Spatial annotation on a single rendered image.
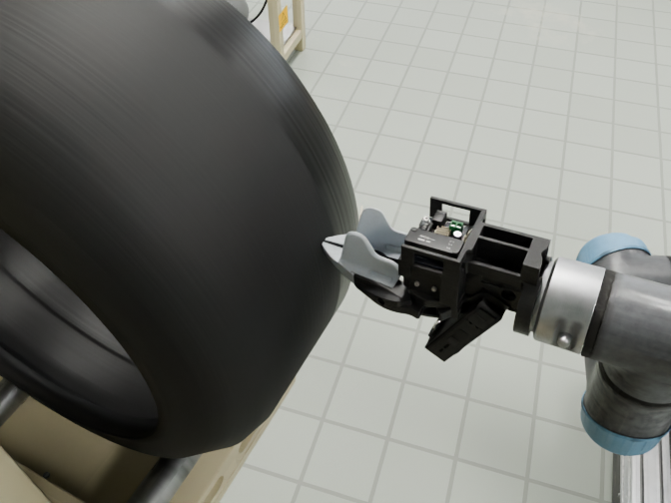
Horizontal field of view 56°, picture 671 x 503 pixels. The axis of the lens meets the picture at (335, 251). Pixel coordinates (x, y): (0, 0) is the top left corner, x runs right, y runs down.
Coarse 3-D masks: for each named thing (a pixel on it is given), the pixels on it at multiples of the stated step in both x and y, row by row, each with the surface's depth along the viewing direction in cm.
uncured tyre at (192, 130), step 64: (0, 0) 49; (64, 0) 51; (128, 0) 53; (192, 0) 56; (0, 64) 46; (64, 64) 47; (128, 64) 50; (192, 64) 53; (256, 64) 57; (0, 128) 45; (64, 128) 45; (128, 128) 47; (192, 128) 51; (256, 128) 55; (320, 128) 61; (0, 192) 46; (64, 192) 46; (128, 192) 47; (192, 192) 49; (256, 192) 54; (320, 192) 61; (0, 256) 93; (64, 256) 48; (128, 256) 48; (192, 256) 49; (256, 256) 54; (320, 256) 62; (0, 320) 91; (64, 320) 95; (128, 320) 51; (192, 320) 51; (256, 320) 55; (320, 320) 68; (64, 384) 89; (128, 384) 91; (192, 384) 55; (256, 384) 59; (192, 448) 67
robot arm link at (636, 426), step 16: (592, 368) 58; (592, 384) 57; (608, 384) 53; (592, 400) 57; (608, 400) 54; (624, 400) 53; (640, 400) 51; (592, 416) 58; (608, 416) 55; (624, 416) 54; (640, 416) 53; (656, 416) 53; (592, 432) 59; (608, 432) 56; (624, 432) 55; (640, 432) 55; (656, 432) 55; (608, 448) 58; (624, 448) 57; (640, 448) 57
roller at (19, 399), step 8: (0, 384) 90; (8, 384) 90; (0, 392) 89; (8, 392) 90; (16, 392) 90; (24, 392) 91; (0, 400) 89; (8, 400) 89; (16, 400) 90; (24, 400) 92; (0, 408) 88; (8, 408) 89; (16, 408) 91; (0, 416) 88; (8, 416) 90; (0, 424) 89
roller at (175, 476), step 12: (192, 456) 84; (156, 468) 82; (168, 468) 82; (180, 468) 82; (192, 468) 85; (144, 480) 81; (156, 480) 81; (168, 480) 81; (180, 480) 82; (144, 492) 80; (156, 492) 80; (168, 492) 81
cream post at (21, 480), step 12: (0, 456) 61; (0, 468) 62; (12, 468) 63; (0, 480) 62; (12, 480) 64; (24, 480) 66; (0, 492) 63; (12, 492) 64; (24, 492) 66; (36, 492) 68
